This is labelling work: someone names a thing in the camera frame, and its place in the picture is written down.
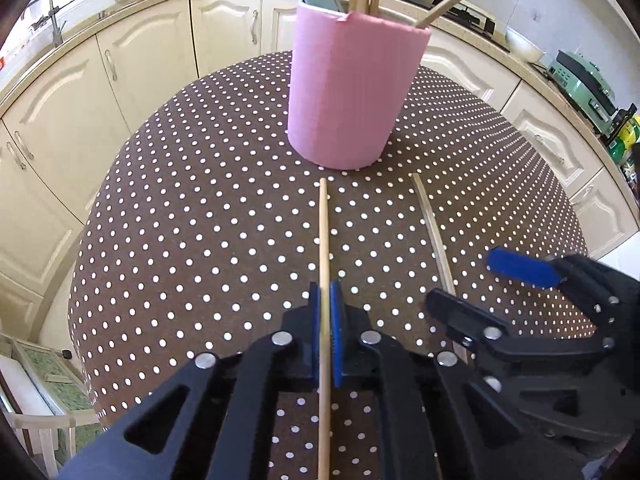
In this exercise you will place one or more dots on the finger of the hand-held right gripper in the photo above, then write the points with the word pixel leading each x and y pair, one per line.
pixel 465 317
pixel 520 266

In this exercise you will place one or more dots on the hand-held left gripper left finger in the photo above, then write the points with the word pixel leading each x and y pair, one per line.
pixel 315 332

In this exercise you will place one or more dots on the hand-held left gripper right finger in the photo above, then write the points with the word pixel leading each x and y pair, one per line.
pixel 337 332

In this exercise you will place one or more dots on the pale chopstick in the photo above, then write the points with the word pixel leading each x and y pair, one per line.
pixel 435 240

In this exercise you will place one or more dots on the pink cup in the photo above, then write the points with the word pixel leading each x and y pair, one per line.
pixel 350 90

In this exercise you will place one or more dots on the yellow label bottle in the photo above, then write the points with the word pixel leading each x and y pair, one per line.
pixel 625 140

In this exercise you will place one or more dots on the brown polka-dot tablecloth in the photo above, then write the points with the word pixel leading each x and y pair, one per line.
pixel 200 210

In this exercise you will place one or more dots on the green countertop appliance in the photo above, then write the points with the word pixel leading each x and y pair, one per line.
pixel 580 85

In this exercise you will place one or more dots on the white bowl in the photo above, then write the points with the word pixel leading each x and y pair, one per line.
pixel 525 45

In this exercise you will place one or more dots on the black gas stove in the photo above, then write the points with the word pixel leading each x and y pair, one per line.
pixel 470 12

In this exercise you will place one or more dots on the white chair with green cushion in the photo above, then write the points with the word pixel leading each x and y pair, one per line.
pixel 55 380

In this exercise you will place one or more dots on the cream lower kitchen cabinets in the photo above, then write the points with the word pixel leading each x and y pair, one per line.
pixel 60 110

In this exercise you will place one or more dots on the steel kitchen faucet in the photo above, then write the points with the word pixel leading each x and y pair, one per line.
pixel 52 15

